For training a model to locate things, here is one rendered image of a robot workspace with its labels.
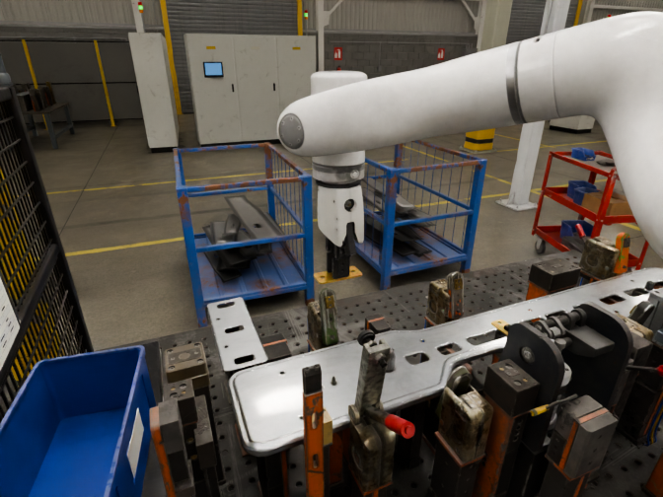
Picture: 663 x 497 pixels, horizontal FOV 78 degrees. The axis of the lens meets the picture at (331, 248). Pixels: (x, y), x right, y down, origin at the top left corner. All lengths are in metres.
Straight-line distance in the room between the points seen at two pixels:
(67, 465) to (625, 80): 0.88
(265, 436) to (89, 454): 0.28
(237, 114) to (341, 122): 8.05
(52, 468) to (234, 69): 8.01
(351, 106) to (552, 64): 0.21
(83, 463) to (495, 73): 0.80
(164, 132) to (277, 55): 2.58
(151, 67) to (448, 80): 7.94
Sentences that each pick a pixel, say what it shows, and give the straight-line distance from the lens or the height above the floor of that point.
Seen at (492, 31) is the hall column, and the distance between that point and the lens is 8.25.
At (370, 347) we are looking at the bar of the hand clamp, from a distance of 0.63.
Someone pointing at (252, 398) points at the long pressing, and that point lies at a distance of 0.87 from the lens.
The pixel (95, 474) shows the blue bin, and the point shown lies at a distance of 0.80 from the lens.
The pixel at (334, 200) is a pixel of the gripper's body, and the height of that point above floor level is 1.41.
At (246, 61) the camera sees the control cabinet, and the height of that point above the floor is 1.55.
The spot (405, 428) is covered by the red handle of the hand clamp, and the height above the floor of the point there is 1.15.
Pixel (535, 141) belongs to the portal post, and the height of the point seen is 0.77.
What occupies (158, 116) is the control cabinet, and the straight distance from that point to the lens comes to 8.42.
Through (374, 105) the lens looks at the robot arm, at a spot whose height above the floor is 1.56.
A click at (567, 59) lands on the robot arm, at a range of 0.50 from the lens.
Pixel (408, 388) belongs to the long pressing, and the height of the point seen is 1.00.
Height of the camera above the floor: 1.61
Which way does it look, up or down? 25 degrees down
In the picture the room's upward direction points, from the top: straight up
